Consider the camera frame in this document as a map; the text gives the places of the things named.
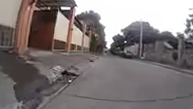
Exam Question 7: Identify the large dark trees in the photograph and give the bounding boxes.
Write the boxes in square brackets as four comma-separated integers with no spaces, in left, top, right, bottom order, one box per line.
[109,18,187,61]

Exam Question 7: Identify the building with orange columns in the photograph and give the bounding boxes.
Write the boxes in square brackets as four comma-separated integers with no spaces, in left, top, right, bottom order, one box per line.
[0,0,95,62]

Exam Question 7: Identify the dark parked vehicle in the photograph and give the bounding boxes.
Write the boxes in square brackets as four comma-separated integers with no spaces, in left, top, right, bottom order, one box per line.
[119,50,135,60]

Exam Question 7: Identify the grey concrete wall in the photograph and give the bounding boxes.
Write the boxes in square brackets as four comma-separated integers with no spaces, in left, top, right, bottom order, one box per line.
[123,38,193,71]

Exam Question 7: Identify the tree behind building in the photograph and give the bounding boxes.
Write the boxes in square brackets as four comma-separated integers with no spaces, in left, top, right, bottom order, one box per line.
[72,9,110,55]

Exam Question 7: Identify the utility pole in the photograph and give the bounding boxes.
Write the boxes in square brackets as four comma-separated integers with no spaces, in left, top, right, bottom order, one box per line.
[136,19,146,59]

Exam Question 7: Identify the concrete kerb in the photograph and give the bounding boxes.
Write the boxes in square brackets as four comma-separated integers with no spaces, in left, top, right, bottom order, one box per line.
[136,57,193,79]

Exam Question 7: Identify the broken concrete rubble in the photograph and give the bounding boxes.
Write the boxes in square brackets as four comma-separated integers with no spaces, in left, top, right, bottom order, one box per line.
[45,62,83,87]

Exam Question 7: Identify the concrete pole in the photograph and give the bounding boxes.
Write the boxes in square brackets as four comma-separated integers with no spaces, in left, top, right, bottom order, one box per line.
[175,38,184,66]

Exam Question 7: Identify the grey concrete road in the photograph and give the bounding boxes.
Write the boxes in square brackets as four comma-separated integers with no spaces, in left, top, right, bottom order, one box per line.
[35,48,193,109]

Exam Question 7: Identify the grey concrete sidewalk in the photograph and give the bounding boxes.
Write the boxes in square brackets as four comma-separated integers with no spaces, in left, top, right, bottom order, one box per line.
[0,45,101,109]

